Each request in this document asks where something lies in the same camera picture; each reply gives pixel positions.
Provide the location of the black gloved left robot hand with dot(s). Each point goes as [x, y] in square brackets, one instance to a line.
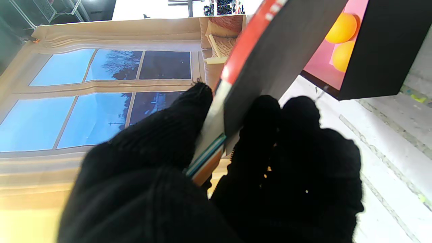
[135, 195]

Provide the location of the red ping pong bat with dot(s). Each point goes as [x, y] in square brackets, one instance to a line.
[270, 60]

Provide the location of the orange ping pong ball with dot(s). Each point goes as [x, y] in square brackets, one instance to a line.
[341, 27]
[343, 56]

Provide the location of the black box with pink lining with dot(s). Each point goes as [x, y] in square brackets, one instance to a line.
[388, 47]

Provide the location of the printed living room backdrop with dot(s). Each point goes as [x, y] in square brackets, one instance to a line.
[101, 101]

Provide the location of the wooden mug tree stand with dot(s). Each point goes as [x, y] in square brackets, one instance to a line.
[216, 50]

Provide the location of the orange spring clamp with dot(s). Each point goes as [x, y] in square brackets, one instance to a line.
[33, 40]

